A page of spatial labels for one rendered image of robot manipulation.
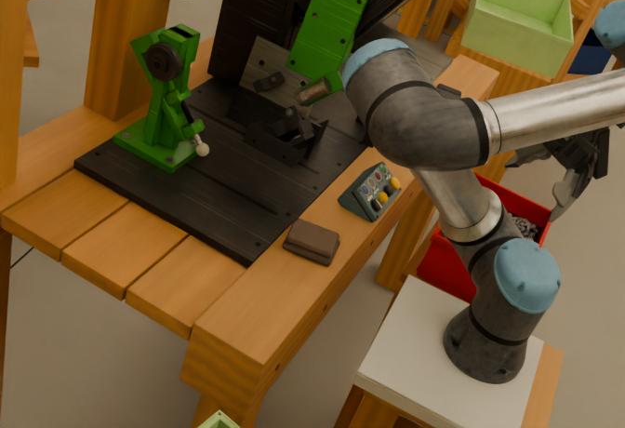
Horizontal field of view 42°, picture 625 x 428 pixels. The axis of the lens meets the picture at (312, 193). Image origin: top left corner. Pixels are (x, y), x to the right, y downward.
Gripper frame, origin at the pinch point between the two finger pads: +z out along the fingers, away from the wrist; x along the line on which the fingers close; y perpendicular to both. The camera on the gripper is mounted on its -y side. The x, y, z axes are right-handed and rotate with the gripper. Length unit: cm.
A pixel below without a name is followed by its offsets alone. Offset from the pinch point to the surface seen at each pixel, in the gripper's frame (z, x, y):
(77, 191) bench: 58, -38, 47
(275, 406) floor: 106, -43, -52
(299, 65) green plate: 18, -55, 15
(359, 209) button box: 29.3, -26.5, -0.4
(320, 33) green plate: 10, -56, 16
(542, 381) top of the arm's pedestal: 23.8, 16.8, -23.5
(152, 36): 29, -53, 47
